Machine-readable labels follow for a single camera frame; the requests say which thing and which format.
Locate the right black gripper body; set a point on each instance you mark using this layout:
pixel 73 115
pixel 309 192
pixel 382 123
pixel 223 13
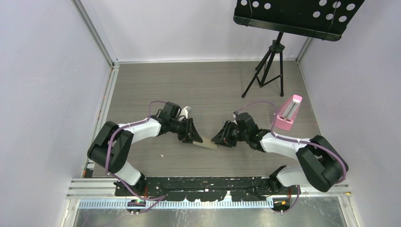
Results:
pixel 233 134

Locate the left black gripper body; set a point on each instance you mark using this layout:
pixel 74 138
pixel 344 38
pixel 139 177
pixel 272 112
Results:
pixel 181 128

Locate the white remote with buttons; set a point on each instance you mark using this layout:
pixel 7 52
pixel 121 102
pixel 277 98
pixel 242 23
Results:
pixel 206 143

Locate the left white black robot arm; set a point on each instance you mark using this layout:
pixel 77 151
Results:
pixel 111 146

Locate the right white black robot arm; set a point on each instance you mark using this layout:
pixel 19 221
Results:
pixel 321 166

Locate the pink box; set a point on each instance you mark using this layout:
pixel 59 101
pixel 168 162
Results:
pixel 286 115

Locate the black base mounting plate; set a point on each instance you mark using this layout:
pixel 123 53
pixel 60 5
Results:
pixel 206 189

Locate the black music stand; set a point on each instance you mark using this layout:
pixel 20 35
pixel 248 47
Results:
pixel 321 19

